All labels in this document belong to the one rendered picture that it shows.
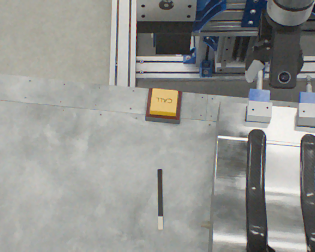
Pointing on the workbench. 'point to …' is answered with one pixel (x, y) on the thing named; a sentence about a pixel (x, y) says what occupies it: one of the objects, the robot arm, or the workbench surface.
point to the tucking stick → (160, 200)
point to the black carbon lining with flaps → (255, 158)
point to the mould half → (233, 230)
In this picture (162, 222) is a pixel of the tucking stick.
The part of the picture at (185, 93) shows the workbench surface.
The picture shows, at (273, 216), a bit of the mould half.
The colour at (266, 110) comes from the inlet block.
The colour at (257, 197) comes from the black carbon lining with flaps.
